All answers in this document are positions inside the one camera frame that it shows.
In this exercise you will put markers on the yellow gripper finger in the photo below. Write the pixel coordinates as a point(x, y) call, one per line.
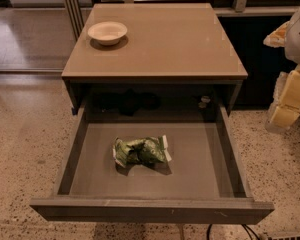
point(277, 38)
point(285, 108)

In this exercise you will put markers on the green jalapeno chip bag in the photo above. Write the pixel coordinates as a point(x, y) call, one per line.
point(145, 151)

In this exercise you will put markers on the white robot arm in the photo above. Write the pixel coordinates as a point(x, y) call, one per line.
point(292, 44)

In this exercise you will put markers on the brown cabinet with glass top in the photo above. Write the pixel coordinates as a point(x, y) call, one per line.
point(182, 43)

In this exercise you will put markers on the open grey top drawer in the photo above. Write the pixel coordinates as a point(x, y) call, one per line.
point(204, 183)

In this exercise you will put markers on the small round cabinet knob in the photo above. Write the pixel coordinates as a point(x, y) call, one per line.
point(204, 101)

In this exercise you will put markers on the white ceramic bowl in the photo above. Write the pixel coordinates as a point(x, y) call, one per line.
point(107, 33)

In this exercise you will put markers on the metal railing posts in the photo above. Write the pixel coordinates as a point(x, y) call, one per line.
point(75, 16)

